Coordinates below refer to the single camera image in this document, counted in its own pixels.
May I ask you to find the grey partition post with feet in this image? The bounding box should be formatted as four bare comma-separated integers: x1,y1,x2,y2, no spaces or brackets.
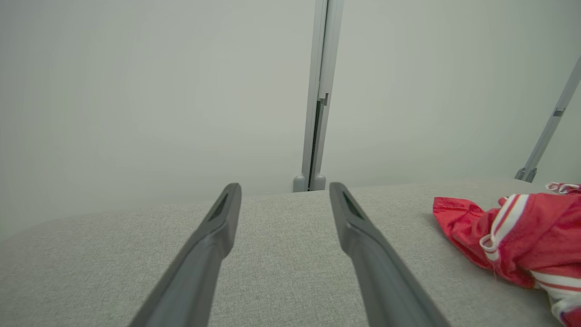
293,0,345,193

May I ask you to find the red Bulls basketball jersey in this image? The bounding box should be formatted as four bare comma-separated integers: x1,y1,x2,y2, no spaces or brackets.
433,182,581,327

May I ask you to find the thin grey partition post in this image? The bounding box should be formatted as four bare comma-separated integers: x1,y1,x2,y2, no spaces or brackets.
514,54,581,183

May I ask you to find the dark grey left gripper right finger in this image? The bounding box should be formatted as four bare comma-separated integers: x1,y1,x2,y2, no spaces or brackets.
329,182,451,327

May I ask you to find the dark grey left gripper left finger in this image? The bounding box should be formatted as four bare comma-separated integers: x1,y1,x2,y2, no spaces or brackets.
128,183,242,327

